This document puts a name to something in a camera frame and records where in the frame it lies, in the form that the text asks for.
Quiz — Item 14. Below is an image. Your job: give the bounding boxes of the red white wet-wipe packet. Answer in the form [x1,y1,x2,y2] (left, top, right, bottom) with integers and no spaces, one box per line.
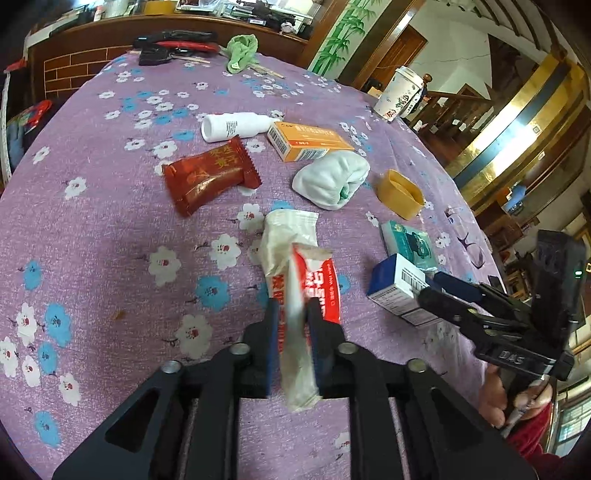
[273,243,341,412]

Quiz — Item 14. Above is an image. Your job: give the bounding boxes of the teal tissue packet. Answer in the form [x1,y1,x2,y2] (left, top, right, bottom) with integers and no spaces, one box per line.
[381,221,438,272]

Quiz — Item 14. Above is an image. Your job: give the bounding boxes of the eyeglasses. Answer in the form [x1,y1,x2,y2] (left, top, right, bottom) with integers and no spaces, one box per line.
[445,207,486,269]

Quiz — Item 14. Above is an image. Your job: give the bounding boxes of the black red tool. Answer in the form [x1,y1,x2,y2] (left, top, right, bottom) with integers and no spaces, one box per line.
[132,30,221,66]

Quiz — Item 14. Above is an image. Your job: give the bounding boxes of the purple floral tablecloth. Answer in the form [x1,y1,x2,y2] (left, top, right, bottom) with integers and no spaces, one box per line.
[1,53,496,479]

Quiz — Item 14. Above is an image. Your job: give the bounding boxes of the brown wooden door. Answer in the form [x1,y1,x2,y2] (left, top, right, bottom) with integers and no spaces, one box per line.
[362,25,428,92]

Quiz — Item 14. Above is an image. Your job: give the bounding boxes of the white patterned paper cup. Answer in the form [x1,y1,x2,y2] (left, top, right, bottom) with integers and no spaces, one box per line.
[373,66,423,122]

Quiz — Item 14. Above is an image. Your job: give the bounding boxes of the dark red snack wrapper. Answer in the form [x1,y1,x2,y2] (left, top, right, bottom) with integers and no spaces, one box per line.
[162,136,262,217]

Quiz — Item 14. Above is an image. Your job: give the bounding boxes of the wooden brick-pattern cabinet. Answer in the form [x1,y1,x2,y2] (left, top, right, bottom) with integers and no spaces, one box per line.
[28,13,309,103]

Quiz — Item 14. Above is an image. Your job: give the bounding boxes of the wooden stair railing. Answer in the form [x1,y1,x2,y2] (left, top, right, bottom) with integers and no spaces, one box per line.
[407,84,494,148]

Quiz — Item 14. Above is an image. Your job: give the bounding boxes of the blue white medicine box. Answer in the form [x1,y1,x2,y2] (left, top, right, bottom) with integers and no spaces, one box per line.
[367,253,441,328]

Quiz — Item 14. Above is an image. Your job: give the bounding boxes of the white plastic bottle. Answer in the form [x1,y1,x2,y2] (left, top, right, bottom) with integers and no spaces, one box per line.
[200,112,279,143]

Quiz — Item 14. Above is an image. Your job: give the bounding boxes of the person's right hand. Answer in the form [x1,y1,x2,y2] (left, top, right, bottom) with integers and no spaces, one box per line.
[478,364,553,428]

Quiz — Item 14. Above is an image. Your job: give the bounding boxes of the green cloth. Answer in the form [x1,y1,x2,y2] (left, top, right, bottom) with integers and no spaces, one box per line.
[223,34,259,74]

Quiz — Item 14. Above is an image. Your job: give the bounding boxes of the white rolled sock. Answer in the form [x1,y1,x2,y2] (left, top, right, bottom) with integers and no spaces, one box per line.
[291,150,370,211]

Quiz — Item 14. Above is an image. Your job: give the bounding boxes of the orange medicine box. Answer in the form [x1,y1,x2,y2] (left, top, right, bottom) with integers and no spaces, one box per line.
[266,122,353,162]

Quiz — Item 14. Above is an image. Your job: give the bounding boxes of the white crumpled plastic wrapper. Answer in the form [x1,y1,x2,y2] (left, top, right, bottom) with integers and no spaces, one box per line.
[257,209,318,298]

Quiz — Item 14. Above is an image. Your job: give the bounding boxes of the yellow plastic cup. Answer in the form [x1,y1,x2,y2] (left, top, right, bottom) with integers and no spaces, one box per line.
[377,169,425,220]

